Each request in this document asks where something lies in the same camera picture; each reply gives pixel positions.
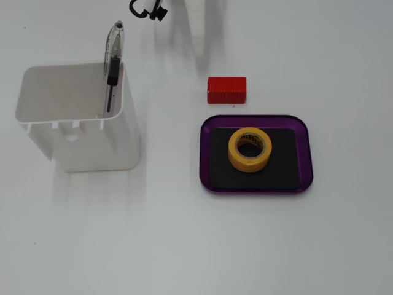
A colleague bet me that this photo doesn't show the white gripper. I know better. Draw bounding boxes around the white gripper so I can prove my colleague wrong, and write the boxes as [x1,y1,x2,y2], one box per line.
[141,0,207,58]

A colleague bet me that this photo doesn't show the yellow tape roll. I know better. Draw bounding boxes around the yellow tape roll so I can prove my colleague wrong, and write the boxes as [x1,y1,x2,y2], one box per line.
[227,127,273,173]

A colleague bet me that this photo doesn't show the white plastic box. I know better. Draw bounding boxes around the white plastic box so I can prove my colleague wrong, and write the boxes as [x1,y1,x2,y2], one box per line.
[14,61,142,173]

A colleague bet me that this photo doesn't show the red ribbed block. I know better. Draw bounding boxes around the red ribbed block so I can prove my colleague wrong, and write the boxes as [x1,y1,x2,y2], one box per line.
[206,76,247,104]

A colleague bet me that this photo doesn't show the clear black pen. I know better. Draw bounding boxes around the clear black pen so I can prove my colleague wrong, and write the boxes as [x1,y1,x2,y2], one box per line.
[103,20,125,119]

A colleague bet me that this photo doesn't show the purple metal tray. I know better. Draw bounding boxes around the purple metal tray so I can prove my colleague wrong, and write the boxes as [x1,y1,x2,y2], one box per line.
[199,114,314,194]

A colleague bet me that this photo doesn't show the black tray mat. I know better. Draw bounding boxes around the black tray mat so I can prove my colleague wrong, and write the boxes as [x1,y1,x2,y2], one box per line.
[209,128,301,190]

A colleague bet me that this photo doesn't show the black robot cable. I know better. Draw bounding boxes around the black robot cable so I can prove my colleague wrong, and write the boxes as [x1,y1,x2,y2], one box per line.
[128,0,169,22]

